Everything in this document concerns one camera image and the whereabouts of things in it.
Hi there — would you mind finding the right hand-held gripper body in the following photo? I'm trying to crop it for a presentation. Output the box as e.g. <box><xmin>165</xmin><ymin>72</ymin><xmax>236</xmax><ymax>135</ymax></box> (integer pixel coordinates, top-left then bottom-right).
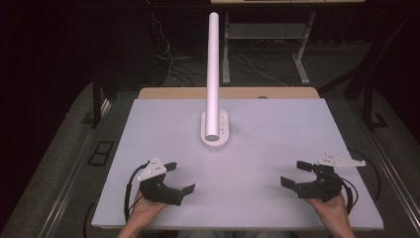
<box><xmin>294</xmin><ymin>152</ymin><xmax>368</xmax><ymax>203</ymax></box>

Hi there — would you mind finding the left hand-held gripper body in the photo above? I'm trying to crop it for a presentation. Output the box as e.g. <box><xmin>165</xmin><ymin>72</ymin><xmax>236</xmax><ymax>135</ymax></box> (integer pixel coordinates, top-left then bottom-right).
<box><xmin>137</xmin><ymin>156</ymin><xmax>185</xmax><ymax>207</ymax></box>

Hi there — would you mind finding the person's left hand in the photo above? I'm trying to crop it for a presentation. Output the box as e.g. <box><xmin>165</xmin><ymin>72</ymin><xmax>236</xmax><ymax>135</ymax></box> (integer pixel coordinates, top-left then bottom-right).
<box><xmin>130</xmin><ymin>189</ymin><xmax>170</xmax><ymax>230</ymax></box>

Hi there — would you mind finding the person's right hand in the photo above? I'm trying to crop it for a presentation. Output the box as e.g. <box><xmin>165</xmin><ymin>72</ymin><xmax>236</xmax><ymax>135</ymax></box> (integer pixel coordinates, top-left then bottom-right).
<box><xmin>303</xmin><ymin>193</ymin><xmax>352</xmax><ymax>230</ymax></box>

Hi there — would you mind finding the white table mat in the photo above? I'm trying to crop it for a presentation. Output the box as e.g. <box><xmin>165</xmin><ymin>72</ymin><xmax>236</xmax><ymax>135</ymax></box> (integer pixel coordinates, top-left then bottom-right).
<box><xmin>91</xmin><ymin>97</ymin><xmax>385</xmax><ymax>231</ymax></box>

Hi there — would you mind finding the black metal stand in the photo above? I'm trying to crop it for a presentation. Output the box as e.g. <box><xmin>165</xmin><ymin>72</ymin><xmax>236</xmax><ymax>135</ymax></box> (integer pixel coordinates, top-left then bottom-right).
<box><xmin>80</xmin><ymin>72</ymin><xmax>115</xmax><ymax>130</ymax></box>
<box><xmin>362</xmin><ymin>58</ymin><xmax>390</xmax><ymax>131</ymax></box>

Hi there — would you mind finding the white desk lamp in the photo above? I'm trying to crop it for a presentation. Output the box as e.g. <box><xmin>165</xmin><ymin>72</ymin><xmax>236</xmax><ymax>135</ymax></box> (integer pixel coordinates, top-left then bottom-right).
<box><xmin>200</xmin><ymin>12</ymin><xmax>230</xmax><ymax>150</ymax></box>

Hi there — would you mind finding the grey metal desk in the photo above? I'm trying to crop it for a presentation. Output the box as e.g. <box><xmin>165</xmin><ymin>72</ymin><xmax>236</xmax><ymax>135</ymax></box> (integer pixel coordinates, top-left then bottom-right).
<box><xmin>210</xmin><ymin>0</ymin><xmax>367</xmax><ymax>86</ymax></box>

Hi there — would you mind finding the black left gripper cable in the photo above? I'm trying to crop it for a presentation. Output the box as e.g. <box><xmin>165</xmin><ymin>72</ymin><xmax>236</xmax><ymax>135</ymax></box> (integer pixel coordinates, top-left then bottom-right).
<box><xmin>123</xmin><ymin>160</ymin><xmax>152</xmax><ymax>223</ymax></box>

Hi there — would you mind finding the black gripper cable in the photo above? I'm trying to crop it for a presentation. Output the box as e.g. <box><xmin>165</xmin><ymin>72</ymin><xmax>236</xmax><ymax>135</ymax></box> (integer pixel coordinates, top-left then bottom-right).
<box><xmin>339</xmin><ymin>177</ymin><xmax>360</xmax><ymax>216</ymax></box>
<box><xmin>123</xmin><ymin>160</ymin><xmax>152</xmax><ymax>223</ymax></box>

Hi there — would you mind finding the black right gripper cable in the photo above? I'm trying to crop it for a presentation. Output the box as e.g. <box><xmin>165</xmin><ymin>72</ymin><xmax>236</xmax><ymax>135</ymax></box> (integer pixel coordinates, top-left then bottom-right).
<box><xmin>339</xmin><ymin>177</ymin><xmax>360</xmax><ymax>216</ymax></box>

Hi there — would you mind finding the black floor cable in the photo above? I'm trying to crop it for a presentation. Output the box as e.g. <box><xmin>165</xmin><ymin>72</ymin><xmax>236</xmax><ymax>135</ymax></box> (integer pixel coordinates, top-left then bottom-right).
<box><xmin>348</xmin><ymin>148</ymin><xmax>381</xmax><ymax>202</ymax></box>
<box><xmin>82</xmin><ymin>195</ymin><xmax>101</xmax><ymax>238</ymax></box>

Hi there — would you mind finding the black floor socket frame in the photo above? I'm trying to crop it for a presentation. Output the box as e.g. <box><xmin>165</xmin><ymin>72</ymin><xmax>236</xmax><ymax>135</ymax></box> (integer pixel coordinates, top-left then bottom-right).
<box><xmin>87</xmin><ymin>140</ymin><xmax>115</xmax><ymax>167</ymax></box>

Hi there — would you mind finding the white floor cable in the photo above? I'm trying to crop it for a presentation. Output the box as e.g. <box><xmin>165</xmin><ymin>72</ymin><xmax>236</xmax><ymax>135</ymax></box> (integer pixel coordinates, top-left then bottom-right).
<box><xmin>146</xmin><ymin>0</ymin><xmax>199</xmax><ymax>87</ymax></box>
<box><xmin>235</xmin><ymin>51</ymin><xmax>289</xmax><ymax>88</ymax></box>

